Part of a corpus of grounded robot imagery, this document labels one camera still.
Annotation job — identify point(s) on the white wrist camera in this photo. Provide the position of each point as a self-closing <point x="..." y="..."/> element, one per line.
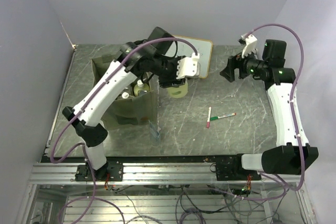
<point x="188" y="67"/>
<point x="249" y="42"/>

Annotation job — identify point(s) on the green bottle beige pump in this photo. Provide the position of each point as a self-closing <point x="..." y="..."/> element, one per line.
<point x="178" y="92"/>

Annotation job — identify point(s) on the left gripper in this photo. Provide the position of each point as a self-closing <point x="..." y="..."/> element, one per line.
<point x="172" y="81"/>

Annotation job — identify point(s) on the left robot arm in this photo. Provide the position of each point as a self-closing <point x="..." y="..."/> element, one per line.
<point x="133" y="60"/>

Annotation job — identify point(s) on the amber pump soap bottle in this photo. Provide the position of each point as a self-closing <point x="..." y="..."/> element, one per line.
<point x="125" y="95"/>

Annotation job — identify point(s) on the yellow-green lotion bottle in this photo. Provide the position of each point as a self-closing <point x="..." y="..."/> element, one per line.
<point x="140" y="86"/>

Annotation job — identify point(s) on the pink whiteboard marker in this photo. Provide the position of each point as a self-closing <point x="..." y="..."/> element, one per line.
<point x="208" y="117"/>

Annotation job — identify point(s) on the green whiteboard marker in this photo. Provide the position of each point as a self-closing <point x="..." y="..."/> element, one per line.
<point x="222" y="116"/>

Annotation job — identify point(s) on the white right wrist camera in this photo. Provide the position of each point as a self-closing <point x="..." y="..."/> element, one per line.
<point x="249" y="42"/>

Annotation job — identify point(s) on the green canvas bag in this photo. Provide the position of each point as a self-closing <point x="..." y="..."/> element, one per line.
<point x="132" y="110"/>

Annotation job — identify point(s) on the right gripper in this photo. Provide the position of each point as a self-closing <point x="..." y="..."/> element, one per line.
<point x="234" y="62"/>

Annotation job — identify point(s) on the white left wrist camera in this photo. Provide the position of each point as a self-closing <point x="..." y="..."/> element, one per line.
<point x="188" y="67"/>

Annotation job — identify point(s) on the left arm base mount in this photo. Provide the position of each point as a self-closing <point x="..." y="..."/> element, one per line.
<point x="111" y="171"/>

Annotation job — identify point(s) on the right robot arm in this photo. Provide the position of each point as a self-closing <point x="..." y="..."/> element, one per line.
<point x="293" y="151"/>

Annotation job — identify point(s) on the small whiteboard with stand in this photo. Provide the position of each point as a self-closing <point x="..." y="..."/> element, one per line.
<point x="204" y="48"/>

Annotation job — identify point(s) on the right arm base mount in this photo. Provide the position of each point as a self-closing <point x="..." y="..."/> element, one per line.
<point x="229" y="168"/>

